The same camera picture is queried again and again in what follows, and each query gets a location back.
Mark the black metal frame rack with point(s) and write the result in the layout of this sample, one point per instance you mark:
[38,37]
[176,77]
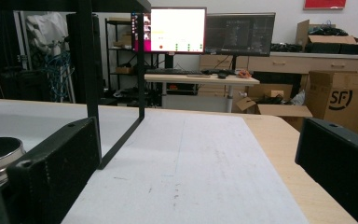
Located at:
[90,62]

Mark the large printed cardboard box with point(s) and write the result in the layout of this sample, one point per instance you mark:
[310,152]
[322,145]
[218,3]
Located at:
[341,99]

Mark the white cloth cover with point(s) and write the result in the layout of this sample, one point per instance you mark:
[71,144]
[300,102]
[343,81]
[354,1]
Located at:
[46,31]

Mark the red wall poster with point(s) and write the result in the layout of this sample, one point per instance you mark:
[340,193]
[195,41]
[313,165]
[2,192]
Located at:
[324,3]

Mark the light wooden desk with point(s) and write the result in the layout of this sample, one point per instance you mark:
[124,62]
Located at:
[199,79]

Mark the black metal shelf unit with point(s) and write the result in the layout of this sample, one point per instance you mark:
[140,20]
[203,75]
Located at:
[121,53]

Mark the black keyboard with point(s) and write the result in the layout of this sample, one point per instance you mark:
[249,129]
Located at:
[174,71]

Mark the orange object on desk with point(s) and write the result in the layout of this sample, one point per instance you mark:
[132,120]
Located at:
[244,73]

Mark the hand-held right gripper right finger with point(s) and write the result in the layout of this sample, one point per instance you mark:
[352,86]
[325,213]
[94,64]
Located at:
[341,161]

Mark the long beige cabinet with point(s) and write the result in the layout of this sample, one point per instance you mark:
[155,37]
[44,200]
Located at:
[292,63]

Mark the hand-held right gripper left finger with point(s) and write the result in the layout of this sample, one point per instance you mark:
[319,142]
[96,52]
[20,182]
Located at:
[56,174]

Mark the low open cardboard box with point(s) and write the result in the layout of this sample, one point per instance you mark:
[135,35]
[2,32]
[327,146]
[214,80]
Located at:
[279,112]

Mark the dark monitor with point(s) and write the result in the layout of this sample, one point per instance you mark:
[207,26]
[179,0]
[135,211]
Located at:
[240,34]

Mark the bright lit monitor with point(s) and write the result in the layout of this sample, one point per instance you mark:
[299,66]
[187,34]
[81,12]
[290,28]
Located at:
[174,29]

